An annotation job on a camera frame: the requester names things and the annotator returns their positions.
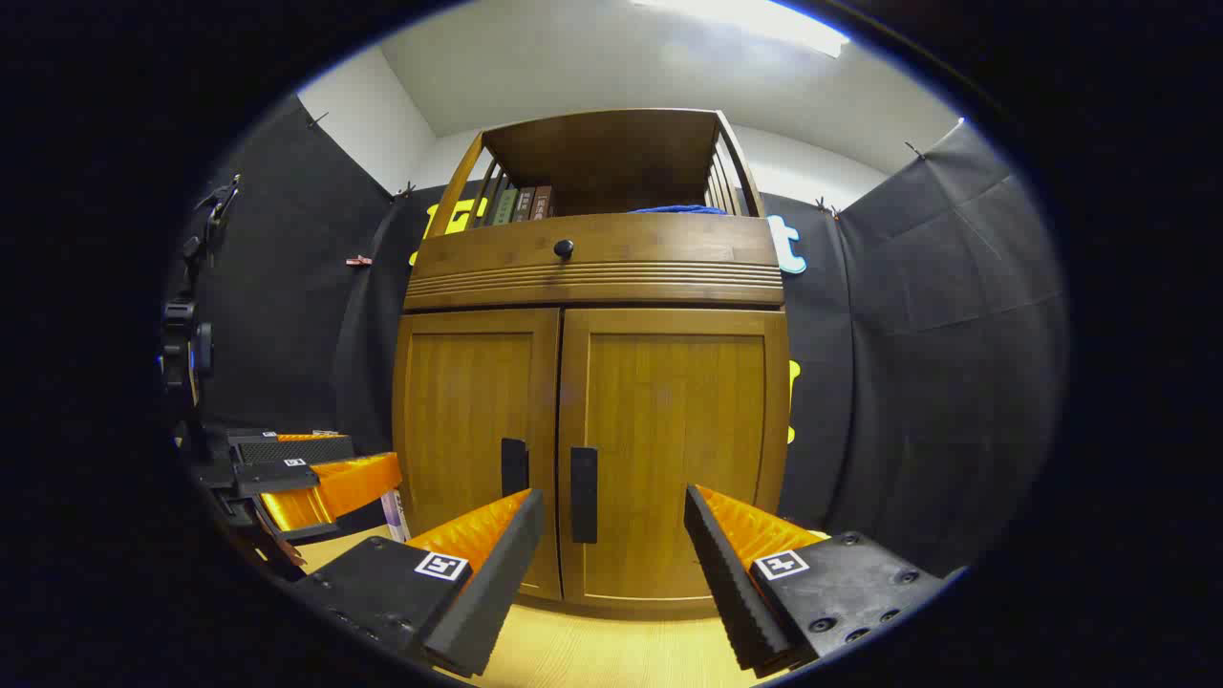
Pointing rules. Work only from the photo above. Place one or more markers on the large ceiling light panel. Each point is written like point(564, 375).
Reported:
point(755, 19)

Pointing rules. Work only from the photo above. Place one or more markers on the wooden cabinet drawer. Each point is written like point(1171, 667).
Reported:
point(650, 253)

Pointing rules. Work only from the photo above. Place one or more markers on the blue cloth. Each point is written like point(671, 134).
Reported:
point(674, 209)

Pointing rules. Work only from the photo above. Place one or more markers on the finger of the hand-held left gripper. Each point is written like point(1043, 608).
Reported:
point(344, 487)
point(296, 449)

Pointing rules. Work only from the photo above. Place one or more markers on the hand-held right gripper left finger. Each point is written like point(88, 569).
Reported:
point(497, 583)

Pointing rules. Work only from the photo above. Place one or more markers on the green hardcover book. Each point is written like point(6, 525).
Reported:
point(504, 206)

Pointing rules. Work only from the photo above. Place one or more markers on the wooden shoe cabinet door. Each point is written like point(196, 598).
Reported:
point(678, 449)
point(468, 430)

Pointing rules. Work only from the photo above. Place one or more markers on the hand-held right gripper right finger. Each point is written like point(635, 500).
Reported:
point(726, 583)

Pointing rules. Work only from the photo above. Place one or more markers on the reddish brown hardcover book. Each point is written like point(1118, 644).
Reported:
point(543, 202)

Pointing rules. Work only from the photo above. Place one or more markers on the wooden double-door shoe cabinet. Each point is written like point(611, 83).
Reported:
point(611, 158)

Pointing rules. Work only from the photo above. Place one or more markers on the dark brown hardcover book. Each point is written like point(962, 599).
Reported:
point(524, 204)

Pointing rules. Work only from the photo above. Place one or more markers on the black backdrop cloth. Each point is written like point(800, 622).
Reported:
point(908, 334)

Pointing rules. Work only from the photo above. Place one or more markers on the blue-grey paperback book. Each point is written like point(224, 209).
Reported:
point(396, 516)

